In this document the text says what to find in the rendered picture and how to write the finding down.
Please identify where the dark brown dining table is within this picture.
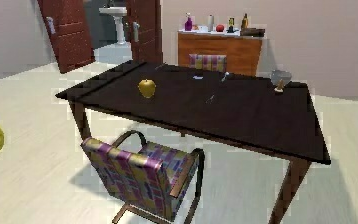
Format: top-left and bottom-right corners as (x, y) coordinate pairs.
(55, 59), (332, 224)

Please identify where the yellow apple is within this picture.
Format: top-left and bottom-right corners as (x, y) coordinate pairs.
(137, 78), (157, 99)

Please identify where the purple yellow checked chair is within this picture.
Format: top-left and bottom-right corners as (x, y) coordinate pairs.
(80, 129), (206, 224)
(188, 53), (228, 73)

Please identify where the orange wooden cupboard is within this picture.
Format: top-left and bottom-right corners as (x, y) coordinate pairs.
(177, 30), (264, 77)

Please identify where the dark red room door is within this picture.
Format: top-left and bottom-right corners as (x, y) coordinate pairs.
(125, 0), (164, 65)
(37, 0), (96, 75)

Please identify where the purple spray bottle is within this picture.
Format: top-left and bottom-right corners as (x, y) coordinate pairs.
(184, 12), (194, 32)

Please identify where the white paper roll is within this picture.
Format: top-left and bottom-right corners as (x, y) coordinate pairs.
(206, 14), (215, 33)

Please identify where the tan pepper shaker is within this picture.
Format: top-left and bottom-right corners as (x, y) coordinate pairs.
(274, 79), (286, 94)

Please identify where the clear glass bowl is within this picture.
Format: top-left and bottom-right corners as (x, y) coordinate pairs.
(270, 69), (293, 87)

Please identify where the dark brown flat pan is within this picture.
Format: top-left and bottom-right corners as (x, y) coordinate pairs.
(239, 28), (266, 38)

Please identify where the grey door handle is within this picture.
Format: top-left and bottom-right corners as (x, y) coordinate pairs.
(46, 16), (57, 35)
(132, 21), (141, 43)

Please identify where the white pedestal sink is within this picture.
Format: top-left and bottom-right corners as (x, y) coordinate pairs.
(98, 5), (128, 46)

